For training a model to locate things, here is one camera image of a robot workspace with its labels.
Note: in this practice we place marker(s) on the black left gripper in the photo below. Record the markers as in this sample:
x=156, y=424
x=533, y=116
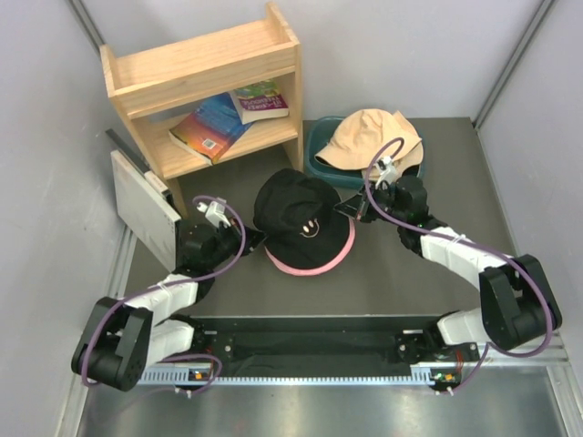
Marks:
x=252, y=238

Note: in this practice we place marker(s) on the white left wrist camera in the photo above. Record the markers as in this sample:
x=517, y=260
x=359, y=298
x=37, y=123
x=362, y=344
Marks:
x=213, y=211

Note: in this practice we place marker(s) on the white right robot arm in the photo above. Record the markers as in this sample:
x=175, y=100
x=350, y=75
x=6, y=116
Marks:
x=517, y=304

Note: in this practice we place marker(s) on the beige baseball cap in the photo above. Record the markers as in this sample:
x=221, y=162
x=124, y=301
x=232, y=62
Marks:
x=410, y=163

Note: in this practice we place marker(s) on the green purple paperback book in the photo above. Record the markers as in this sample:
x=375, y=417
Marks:
x=259, y=101

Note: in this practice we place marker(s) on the grey slotted cable duct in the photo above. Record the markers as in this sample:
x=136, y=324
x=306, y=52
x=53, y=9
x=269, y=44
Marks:
x=186, y=376

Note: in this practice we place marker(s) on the blue orange paperback book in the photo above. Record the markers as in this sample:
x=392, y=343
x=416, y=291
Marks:
x=211, y=129

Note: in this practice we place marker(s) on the black hat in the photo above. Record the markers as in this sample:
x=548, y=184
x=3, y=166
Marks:
x=296, y=213

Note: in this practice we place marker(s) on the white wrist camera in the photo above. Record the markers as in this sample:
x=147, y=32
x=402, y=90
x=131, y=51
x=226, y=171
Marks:
x=385, y=171
x=213, y=211

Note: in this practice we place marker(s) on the grey flat board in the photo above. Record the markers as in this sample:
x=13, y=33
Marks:
x=144, y=202

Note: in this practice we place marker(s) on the teal plastic basin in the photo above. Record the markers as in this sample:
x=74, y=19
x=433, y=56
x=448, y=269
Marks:
x=317, y=138

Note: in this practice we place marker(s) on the beige bucket hat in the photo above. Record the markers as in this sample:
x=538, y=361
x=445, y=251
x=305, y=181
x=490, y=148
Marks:
x=362, y=134

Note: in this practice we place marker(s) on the wooden bookshelf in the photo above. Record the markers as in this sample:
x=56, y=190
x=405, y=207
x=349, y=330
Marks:
x=174, y=75

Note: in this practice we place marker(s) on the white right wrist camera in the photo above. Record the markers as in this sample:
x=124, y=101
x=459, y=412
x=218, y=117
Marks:
x=385, y=171

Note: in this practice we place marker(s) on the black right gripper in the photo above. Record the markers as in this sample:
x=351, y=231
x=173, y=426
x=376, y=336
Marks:
x=352, y=207

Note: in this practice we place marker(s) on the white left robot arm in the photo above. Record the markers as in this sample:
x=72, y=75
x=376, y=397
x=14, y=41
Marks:
x=124, y=337

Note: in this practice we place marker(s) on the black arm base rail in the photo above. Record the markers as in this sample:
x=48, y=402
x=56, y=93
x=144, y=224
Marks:
x=326, y=346

